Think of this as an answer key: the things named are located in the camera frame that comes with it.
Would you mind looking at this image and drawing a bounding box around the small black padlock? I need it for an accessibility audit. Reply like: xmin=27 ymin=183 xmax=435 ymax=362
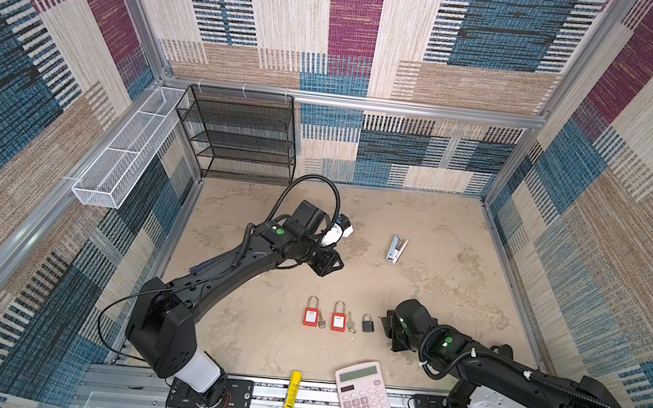
xmin=361 ymin=313 xmax=375 ymax=334

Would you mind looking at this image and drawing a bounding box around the red padlock with label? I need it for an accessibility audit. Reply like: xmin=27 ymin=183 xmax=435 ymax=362
xmin=302 ymin=295 xmax=320 ymax=328

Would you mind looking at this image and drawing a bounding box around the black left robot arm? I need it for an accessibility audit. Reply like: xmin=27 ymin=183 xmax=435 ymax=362
xmin=126 ymin=201 xmax=353 ymax=394

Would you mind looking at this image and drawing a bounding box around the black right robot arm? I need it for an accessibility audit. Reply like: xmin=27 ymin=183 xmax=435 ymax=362
xmin=381 ymin=299 xmax=623 ymax=408

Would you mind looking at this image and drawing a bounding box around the grey stapler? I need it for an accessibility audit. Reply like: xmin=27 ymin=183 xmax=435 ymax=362
xmin=386 ymin=235 xmax=409 ymax=264

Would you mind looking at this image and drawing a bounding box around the pink calculator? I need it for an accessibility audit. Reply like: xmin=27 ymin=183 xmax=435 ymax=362
xmin=335 ymin=361 xmax=391 ymax=408

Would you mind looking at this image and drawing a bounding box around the yellow marker pen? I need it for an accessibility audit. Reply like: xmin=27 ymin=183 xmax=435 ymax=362
xmin=282 ymin=371 xmax=302 ymax=408

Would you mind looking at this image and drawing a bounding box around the dark blue book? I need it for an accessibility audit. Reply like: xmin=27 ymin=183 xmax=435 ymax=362
xmin=189 ymin=254 xmax=230 ymax=275

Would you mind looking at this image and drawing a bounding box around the black mesh shelf rack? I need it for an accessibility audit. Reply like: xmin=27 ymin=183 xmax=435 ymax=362
xmin=175 ymin=84 xmax=297 ymax=185

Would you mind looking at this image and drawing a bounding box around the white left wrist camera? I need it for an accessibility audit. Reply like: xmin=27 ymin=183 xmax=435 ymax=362
xmin=320 ymin=214 xmax=354 ymax=247

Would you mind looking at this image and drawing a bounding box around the black corrugated left cable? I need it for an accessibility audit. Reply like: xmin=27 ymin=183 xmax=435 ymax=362
xmin=262 ymin=168 xmax=347 ymax=243

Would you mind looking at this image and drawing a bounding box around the white wire mesh basket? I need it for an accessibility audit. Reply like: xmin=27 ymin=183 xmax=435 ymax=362
xmin=72 ymin=87 xmax=183 ymax=209

